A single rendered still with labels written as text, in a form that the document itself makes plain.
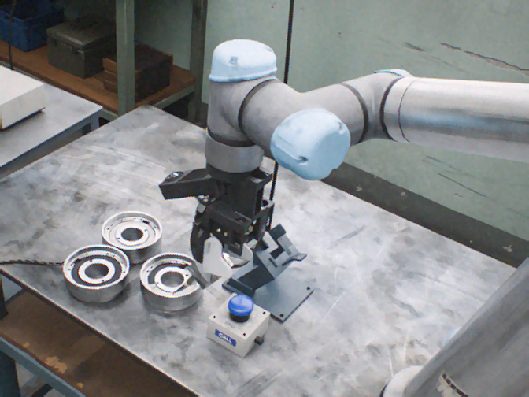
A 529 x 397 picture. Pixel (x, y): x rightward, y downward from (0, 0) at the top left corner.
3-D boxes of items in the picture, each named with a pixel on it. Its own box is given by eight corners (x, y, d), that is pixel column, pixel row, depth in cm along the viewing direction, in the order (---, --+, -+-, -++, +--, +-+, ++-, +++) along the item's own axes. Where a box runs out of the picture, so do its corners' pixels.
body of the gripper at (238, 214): (238, 261, 86) (247, 188, 79) (189, 233, 90) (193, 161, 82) (271, 235, 91) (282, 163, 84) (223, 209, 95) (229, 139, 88)
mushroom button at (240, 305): (220, 325, 101) (223, 302, 98) (234, 310, 104) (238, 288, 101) (242, 337, 100) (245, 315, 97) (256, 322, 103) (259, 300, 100)
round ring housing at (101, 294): (142, 277, 111) (142, 259, 109) (102, 316, 103) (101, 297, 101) (92, 254, 114) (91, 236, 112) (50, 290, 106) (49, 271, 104)
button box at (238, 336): (205, 337, 102) (208, 316, 99) (231, 311, 107) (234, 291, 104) (248, 363, 99) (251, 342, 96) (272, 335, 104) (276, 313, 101)
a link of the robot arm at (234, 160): (194, 131, 80) (233, 109, 86) (192, 161, 83) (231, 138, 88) (242, 154, 77) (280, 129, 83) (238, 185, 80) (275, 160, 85)
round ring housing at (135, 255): (125, 220, 123) (125, 203, 120) (172, 241, 120) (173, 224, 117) (90, 251, 115) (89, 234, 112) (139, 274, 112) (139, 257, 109)
